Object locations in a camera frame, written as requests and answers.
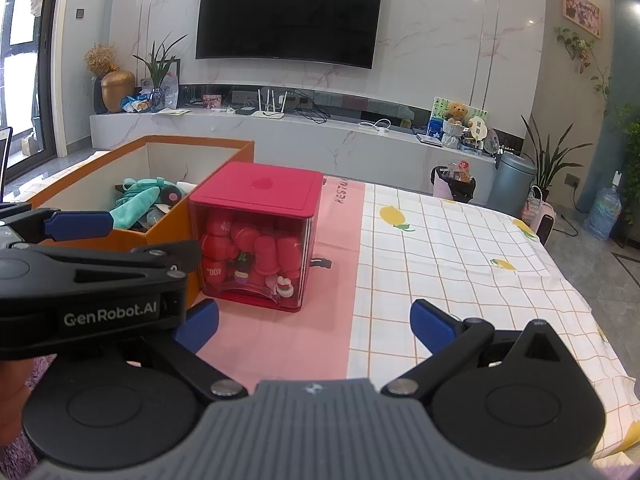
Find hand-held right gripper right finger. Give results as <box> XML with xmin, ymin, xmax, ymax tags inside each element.
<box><xmin>380</xmin><ymin>298</ymin><xmax>573</xmax><ymax>397</ymax></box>

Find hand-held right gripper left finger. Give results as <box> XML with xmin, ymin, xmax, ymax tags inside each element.
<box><xmin>140</xmin><ymin>299</ymin><xmax>249</xmax><ymax>400</ymax></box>

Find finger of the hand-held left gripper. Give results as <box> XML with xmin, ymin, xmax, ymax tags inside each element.
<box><xmin>0</xmin><ymin>208</ymin><xmax>115</xmax><ymax>251</ymax></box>
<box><xmin>0</xmin><ymin>239</ymin><xmax>202</xmax><ymax>293</ymax></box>

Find orange storage box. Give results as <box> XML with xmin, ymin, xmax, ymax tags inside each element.
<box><xmin>25</xmin><ymin>135</ymin><xmax>256</xmax><ymax>321</ymax></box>

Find teal plush toy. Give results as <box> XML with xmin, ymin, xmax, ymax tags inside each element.
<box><xmin>109</xmin><ymin>177</ymin><xmax>173</xmax><ymax>231</ymax></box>

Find lemon print checked tablecloth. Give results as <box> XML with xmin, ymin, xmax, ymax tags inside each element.
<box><xmin>0</xmin><ymin>150</ymin><xmax>633</xmax><ymax>461</ymax></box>

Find black and pink plush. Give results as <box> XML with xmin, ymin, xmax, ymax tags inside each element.
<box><xmin>157</xmin><ymin>184</ymin><xmax>185</xmax><ymax>207</ymax></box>

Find group of red plush toys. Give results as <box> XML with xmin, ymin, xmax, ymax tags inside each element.
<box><xmin>201</xmin><ymin>210</ymin><xmax>303</xmax><ymax>301</ymax></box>

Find clear box with red lid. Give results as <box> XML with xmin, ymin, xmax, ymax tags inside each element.
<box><xmin>188</xmin><ymin>161</ymin><xmax>333</xmax><ymax>313</ymax></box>

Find gold round vase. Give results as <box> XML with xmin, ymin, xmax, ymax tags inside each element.
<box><xmin>101</xmin><ymin>70</ymin><xmax>137</xmax><ymax>113</ymax></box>

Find pink bag with black liner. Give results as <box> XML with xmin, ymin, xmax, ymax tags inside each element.
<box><xmin>431</xmin><ymin>160</ymin><xmax>477</xmax><ymax>203</ymax></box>

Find pink small heater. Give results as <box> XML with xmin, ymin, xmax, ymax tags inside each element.
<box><xmin>535</xmin><ymin>210</ymin><xmax>558</xmax><ymax>248</ymax></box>

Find woven basket bag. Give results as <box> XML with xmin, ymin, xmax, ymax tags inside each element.
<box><xmin>521</xmin><ymin>185</ymin><xmax>544</xmax><ymax>223</ymax></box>

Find grey round trash can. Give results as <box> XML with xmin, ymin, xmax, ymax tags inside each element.
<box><xmin>486</xmin><ymin>152</ymin><xmax>536</xmax><ymax>218</ymax></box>

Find white plastic bag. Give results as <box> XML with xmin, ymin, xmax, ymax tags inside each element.
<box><xmin>162</xmin><ymin>74</ymin><xmax>180</xmax><ymax>109</ymax></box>

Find dried flowers in dark vase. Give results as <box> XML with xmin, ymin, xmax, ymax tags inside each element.
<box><xmin>84</xmin><ymin>44</ymin><xmax>120</xmax><ymax>115</ymax></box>

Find sliding glass door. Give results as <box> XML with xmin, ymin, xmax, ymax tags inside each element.
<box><xmin>0</xmin><ymin>0</ymin><xmax>66</xmax><ymax>181</ymax></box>

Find green plant in glass vase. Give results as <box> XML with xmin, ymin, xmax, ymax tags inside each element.
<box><xmin>132</xmin><ymin>34</ymin><xmax>188</xmax><ymax>111</ymax></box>

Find white router with antennas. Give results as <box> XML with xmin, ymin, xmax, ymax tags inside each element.
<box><xmin>251</xmin><ymin>88</ymin><xmax>286</xmax><ymax>120</ymax></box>

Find teddy bear bouquet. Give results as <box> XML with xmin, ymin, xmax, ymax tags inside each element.
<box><xmin>442</xmin><ymin>102</ymin><xmax>468</xmax><ymax>150</ymax></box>

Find blue water jug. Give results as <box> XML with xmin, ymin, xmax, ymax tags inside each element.
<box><xmin>584</xmin><ymin>172</ymin><xmax>623</xmax><ymax>242</ymax></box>

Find tall leafy floor plant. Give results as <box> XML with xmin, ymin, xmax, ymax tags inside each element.
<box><xmin>520</xmin><ymin>115</ymin><xmax>596</xmax><ymax>206</ymax></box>

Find white marble television console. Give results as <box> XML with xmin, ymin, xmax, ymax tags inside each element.
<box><xmin>89</xmin><ymin>107</ymin><xmax>496</xmax><ymax>196</ymax></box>

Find bushy green potted plant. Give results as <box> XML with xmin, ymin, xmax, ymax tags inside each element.
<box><xmin>615</xmin><ymin>105</ymin><xmax>640</xmax><ymax>201</ymax></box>

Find hanging green vine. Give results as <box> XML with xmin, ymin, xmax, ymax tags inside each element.
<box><xmin>555</xmin><ymin>27</ymin><xmax>613</xmax><ymax>103</ymax></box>

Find black cable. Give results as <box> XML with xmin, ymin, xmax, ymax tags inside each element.
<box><xmin>285</xmin><ymin>90</ymin><xmax>332</xmax><ymax>125</ymax></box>

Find black wall television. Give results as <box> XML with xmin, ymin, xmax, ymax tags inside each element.
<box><xmin>195</xmin><ymin>0</ymin><xmax>385</xmax><ymax>70</ymax></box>

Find framed wall picture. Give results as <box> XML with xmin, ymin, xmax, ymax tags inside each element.
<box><xmin>562</xmin><ymin>0</ymin><xmax>603</xmax><ymax>39</ymax></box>

